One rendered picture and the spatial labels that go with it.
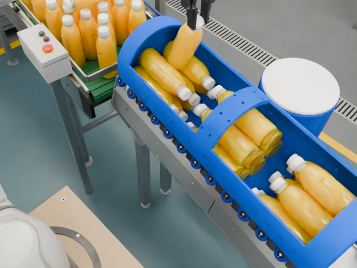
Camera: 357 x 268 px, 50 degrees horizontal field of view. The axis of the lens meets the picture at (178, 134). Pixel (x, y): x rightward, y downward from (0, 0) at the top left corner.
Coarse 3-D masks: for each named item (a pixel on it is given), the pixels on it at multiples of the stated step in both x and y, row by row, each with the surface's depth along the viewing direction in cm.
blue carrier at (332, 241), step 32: (160, 32) 129; (128, 64) 122; (224, 64) 116; (256, 96) 105; (224, 128) 101; (288, 128) 115; (320, 160) 110; (352, 192) 106; (352, 224) 84; (288, 256) 96; (320, 256) 86
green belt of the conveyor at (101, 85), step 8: (120, 48) 163; (88, 64) 156; (96, 64) 157; (88, 72) 154; (96, 80) 151; (104, 80) 151; (112, 80) 152; (88, 88) 149; (96, 88) 149; (104, 88) 149; (104, 96) 150
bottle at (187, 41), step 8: (184, 24) 108; (184, 32) 108; (192, 32) 107; (200, 32) 108; (176, 40) 113; (184, 40) 109; (192, 40) 109; (200, 40) 111; (176, 48) 114; (184, 48) 112; (192, 48) 112; (168, 56) 122; (176, 56) 117; (184, 56) 116; (176, 64) 121; (184, 64) 121
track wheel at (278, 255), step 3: (276, 249) 106; (279, 249) 106; (276, 252) 106; (279, 252) 106; (282, 252) 105; (276, 255) 106; (279, 255) 105; (282, 255) 105; (285, 255) 105; (276, 258) 106; (279, 258) 106; (282, 258) 105; (285, 258) 105; (288, 258) 105; (279, 261) 106; (282, 261) 105; (285, 261) 105
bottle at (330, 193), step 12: (300, 168) 98; (312, 168) 95; (300, 180) 97; (312, 180) 94; (324, 180) 93; (336, 180) 94; (312, 192) 94; (324, 192) 92; (336, 192) 91; (348, 192) 91; (324, 204) 93; (336, 204) 90
